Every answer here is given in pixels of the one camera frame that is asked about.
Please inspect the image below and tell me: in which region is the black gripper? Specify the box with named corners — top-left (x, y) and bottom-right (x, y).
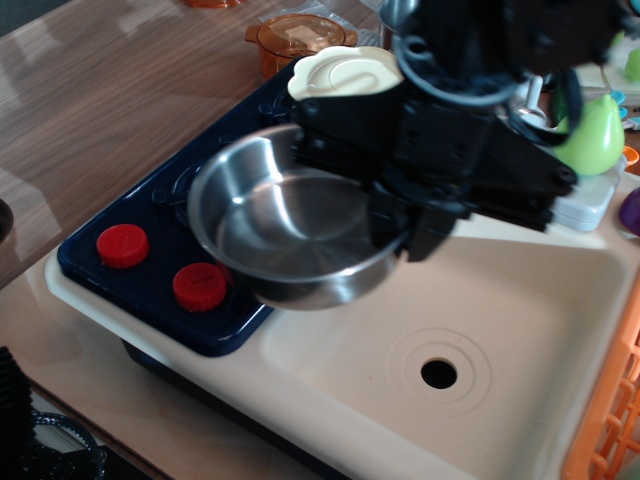
top-left (289, 79), bottom-right (579, 264)

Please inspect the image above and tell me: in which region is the small steel frying pan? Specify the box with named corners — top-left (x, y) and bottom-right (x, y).
top-left (187, 124), bottom-right (405, 311)

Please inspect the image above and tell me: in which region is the cream toy sink unit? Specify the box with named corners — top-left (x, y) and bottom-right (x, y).
top-left (45, 172), bottom-right (639, 479)

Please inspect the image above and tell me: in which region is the red stove knob right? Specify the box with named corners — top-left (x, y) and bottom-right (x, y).
top-left (172, 262), bottom-right (227, 313)

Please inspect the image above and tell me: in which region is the red stove knob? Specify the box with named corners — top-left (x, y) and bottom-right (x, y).
top-left (96, 224), bottom-right (150, 270)
top-left (172, 262), bottom-right (227, 313)

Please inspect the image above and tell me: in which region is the dark blue toy stove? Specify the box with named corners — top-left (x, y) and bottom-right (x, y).
top-left (57, 67), bottom-right (293, 357)

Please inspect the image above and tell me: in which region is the red stove knob left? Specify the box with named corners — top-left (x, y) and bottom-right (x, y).
top-left (96, 224), bottom-right (150, 270)

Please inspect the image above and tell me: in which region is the cream scalloped plastic plate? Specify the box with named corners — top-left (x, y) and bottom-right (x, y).
top-left (287, 46), bottom-right (403, 101)

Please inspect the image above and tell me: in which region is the grey toy faucet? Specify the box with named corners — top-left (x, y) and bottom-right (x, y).
top-left (509, 74), bottom-right (628, 232)

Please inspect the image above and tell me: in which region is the light green plastic pear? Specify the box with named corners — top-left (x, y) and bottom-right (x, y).
top-left (553, 95), bottom-right (625, 176)

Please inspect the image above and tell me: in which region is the tall steel pot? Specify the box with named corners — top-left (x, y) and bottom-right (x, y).
top-left (377, 0), bottom-right (419, 50)

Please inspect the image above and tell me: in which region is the purple toy eggplant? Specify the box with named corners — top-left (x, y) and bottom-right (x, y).
top-left (618, 188), bottom-right (640, 236)

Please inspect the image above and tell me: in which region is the orange transparent plastic pot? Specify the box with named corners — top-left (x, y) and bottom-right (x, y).
top-left (244, 14), bottom-right (358, 80)

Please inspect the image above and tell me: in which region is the orange toy cup right edge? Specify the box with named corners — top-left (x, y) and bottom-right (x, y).
top-left (623, 145), bottom-right (640, 175)

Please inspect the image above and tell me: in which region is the green toy vegetable top right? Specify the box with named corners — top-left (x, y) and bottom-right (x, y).
top-left (624, 48), bottom-right (640, 83)

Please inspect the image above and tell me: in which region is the orange plastic dish rack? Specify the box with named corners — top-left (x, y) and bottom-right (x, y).
top-left (561, 286), bottom-right (639, 479)

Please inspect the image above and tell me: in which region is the black round object left edge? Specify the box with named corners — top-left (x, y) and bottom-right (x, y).
top-left (0, 200), bottom-right (14, 243)

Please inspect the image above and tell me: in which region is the black cable bottom left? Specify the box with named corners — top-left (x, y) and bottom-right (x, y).
top-left (0, 344), bottom-right (107, 480)

